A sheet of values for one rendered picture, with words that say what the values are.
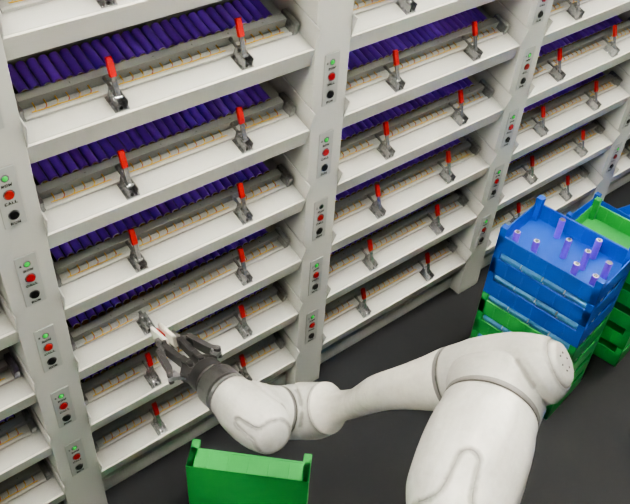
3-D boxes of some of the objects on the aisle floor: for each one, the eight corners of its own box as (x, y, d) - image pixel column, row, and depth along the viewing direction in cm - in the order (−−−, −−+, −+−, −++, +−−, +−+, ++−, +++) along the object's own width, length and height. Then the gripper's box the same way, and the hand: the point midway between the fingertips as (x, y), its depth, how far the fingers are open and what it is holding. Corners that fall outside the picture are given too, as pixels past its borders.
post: (319, 378, 240) (386, -349, 122) (294, 392, 236) (339, -347, 117) (279, 337, 251) (305, -365, 133) (254, 350, 247) (259, -364, 128)
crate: (304, 524, 205) (308, 482, 192) (189, 509, 207) (185, 465, 193) (308, 497, 211) (312, 453, 197) (196, 482, 212) (192, 438, 199)
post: (477, 282, 275) (650, -357, 156) (458, 294, 270) (621, -356, 152) (436, 250, 286) (568, -369, 167) (417, 261, 281) (539, -369, 163)
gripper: (187, 413, 157) (131, 357, 173) (246, 379, 164) (186, 329, 180) (180, 384, 153) (123, 330, 169) (241, 351, 160) (180, 302, 176)
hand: (164, 336), depth 172 cm, fingers closed, pressing on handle
